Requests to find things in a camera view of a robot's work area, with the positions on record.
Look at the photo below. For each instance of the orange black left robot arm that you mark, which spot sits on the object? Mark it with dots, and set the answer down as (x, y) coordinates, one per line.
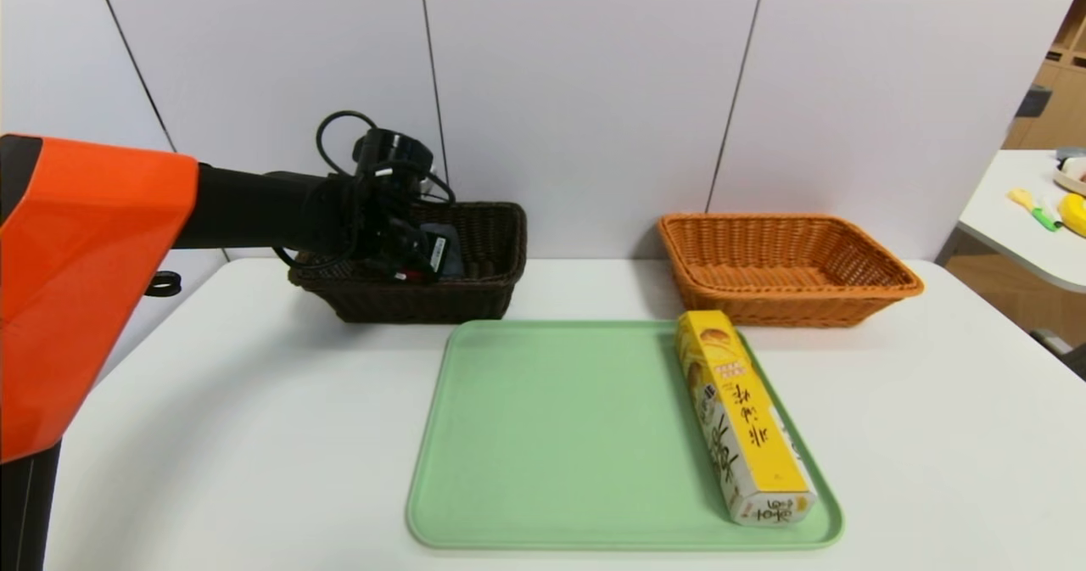
(85, 257)

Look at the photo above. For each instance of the white side table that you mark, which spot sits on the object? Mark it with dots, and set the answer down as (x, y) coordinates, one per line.
(1010, 232)

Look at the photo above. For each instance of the light wooden cabinet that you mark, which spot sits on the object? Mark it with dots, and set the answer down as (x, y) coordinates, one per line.
(1060, 104)

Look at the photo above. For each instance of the dark grey cloth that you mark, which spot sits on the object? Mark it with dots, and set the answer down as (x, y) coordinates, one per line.
(451, 253)

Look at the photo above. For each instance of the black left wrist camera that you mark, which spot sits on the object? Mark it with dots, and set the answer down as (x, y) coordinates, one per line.
(394, 153)

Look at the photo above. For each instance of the small dark grey object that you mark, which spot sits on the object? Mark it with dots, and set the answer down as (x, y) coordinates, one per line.
(1031, 103)

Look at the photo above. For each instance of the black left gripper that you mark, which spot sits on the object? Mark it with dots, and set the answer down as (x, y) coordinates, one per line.
(438, 256)

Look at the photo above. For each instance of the yellow toy banana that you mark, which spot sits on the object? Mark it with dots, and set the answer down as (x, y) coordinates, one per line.
(1074, 213)

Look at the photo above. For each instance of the light green plastic tray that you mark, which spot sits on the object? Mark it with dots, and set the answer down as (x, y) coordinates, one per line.
(577, 452)

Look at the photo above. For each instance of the white bowl with items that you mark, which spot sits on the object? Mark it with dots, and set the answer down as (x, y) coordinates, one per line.
(1072, 175)

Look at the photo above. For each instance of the yellow green toy knife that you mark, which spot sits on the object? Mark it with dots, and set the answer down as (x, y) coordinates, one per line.
(1031, 209)

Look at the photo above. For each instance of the yellow snack box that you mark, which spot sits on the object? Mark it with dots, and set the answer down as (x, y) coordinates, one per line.
(747, 422)

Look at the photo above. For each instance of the dark brown wicker basket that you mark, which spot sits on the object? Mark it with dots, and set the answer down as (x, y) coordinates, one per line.
(484, 295)

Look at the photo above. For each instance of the orange wicker basket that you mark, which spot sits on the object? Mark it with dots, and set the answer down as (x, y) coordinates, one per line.
(789, 304)

